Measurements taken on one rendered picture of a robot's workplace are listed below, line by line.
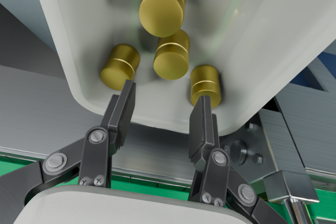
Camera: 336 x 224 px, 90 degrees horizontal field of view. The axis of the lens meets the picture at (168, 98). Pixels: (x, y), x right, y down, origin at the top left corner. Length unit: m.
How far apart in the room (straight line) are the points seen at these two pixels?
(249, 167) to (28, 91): 0.31
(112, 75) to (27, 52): 0.59
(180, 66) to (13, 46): 0.70
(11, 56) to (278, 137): 0.74
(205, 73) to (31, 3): 0.42
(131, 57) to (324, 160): 0.22
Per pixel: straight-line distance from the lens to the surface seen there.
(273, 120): 0.21
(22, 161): 0.29
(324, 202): 0.23
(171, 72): 0.16
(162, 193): 0.25
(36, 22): 0.53
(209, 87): 0.19
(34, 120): 0.28
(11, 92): 0.33
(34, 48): 0.77
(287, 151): 0.20
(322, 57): 0.49
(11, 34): 0.86
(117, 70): 0.18
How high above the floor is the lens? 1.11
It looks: 41 degrees down
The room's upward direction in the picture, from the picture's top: 172 degrees counter-clockwise
